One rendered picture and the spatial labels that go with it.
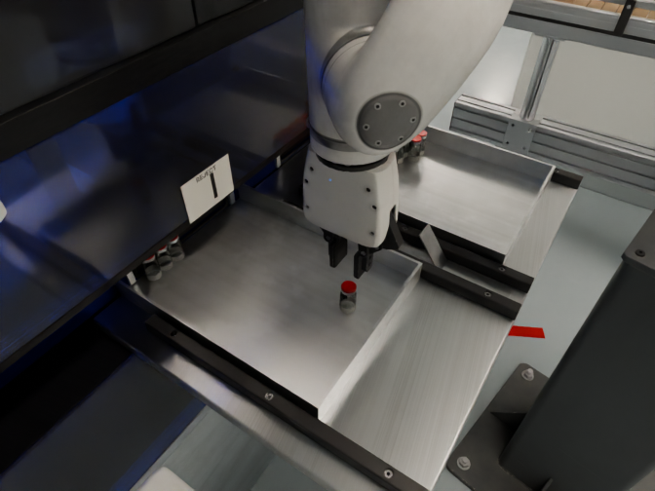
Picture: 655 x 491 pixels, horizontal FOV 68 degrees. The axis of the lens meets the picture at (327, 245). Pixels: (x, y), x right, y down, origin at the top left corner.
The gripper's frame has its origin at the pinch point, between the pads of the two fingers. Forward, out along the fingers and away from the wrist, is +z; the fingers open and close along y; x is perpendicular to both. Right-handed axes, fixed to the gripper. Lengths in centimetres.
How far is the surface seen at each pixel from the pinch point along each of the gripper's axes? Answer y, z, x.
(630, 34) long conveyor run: 15, 10, 121
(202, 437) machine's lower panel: -21, 46, -17
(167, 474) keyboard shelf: -8.3, 18.1, -28.3
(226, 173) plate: -20.0, -3.9, 0.8
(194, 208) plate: -20.0, -2.4, -5.7
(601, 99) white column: 13, 58, 182
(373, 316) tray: 3.4, 10.7, 0.7
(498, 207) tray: 9.9, 10.9, 31.9
